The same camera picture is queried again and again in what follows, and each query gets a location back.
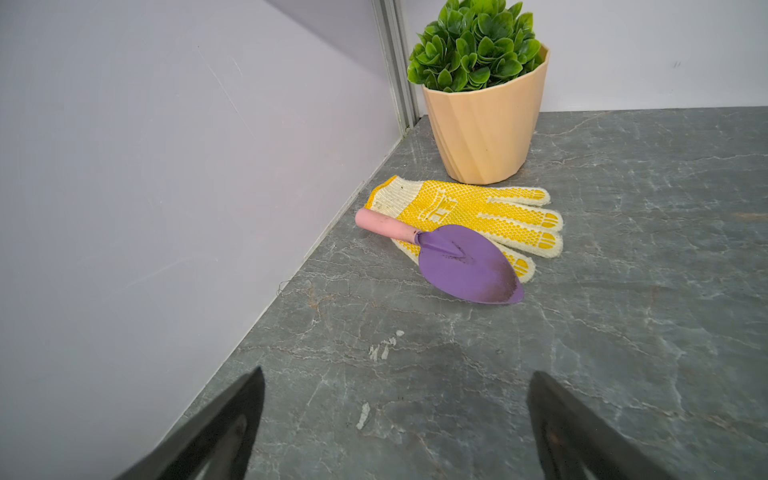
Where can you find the yellow work glove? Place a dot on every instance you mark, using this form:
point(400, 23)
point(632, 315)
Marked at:
point(515, 219)

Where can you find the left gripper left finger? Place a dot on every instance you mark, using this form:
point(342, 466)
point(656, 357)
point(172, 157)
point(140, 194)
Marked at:
point(216, 443)

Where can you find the green plant in pot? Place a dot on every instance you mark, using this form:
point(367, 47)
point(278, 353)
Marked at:
point(482, 71)

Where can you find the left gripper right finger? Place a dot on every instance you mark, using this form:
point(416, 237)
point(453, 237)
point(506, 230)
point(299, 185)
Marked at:
point(575, 443)

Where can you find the purple pink trowel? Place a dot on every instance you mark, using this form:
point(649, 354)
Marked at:
point(454, 259)

